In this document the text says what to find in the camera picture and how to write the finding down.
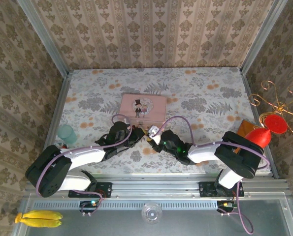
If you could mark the pink tin box cartoon couple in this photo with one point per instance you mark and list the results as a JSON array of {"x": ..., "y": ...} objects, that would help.
[{"x": 143, "y": 108}]

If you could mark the black base plate left arm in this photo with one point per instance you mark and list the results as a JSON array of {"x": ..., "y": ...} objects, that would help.
[{"x": 106, "y": 189}]

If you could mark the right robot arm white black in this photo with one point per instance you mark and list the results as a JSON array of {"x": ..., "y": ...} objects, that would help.
[{"x": 203, "y": 152}]

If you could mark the black base plate right arm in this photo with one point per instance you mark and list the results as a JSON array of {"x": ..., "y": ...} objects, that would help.
[{"x": 206, "y": 189}]

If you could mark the teal translucent cup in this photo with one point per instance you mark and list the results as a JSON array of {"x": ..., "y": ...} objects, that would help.
[{"x": 67, "y": 134}]

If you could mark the small red yellow toy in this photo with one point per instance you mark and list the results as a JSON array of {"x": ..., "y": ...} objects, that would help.
[{"x": 61, "y": 145}]

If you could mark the clear plastic cup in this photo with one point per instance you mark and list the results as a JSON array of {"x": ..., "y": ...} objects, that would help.
[{"x": 151, "y": 213}]

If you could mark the orange box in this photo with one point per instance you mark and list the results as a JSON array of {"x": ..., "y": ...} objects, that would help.
[{"x": 246, "y": 126}]

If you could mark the grey metal panel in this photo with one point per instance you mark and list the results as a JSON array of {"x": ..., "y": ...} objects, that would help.
[{"x": 198, "y": 223}]

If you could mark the red cone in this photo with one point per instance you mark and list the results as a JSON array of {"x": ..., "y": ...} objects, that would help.
[{"x": 258, "y": 137}]

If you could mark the red disc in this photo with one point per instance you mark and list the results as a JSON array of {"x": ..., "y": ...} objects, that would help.
[{"x": 275, "y": 123}]

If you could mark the yellow plush banana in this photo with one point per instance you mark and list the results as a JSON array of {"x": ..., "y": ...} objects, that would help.
[{"x": 41, "y": 218}]

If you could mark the aluminium mounting rail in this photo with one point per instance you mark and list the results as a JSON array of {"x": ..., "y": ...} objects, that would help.
[{"x": 156, "y": 186}]

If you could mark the aluminium side rail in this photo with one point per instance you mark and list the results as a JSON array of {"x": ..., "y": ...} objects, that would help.
[
  {"x": 58, "y": 110},
  {"x": 253, "y": 105}
]

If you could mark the aluminium frame post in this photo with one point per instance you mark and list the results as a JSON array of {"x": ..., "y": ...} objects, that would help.
[
  {"x": 44, "y": 37},
  {"x": 262, "y": 37}
]

